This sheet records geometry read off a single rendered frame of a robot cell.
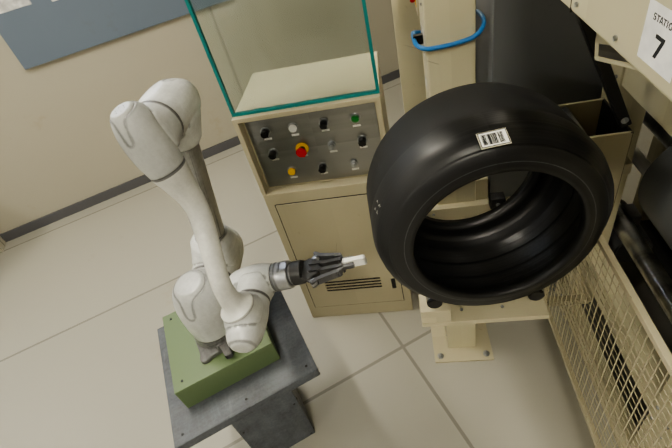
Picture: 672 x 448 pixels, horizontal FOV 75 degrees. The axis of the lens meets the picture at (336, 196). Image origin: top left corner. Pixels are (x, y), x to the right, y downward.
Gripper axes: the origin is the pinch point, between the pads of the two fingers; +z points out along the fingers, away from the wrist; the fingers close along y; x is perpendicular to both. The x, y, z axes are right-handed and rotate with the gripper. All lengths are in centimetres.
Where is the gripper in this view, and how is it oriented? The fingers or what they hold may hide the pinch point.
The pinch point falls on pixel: (354, 261)
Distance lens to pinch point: 131.5
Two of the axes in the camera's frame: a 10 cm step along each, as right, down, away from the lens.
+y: 0.5, -6.5, 7.6
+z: 9.4, -2.3, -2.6
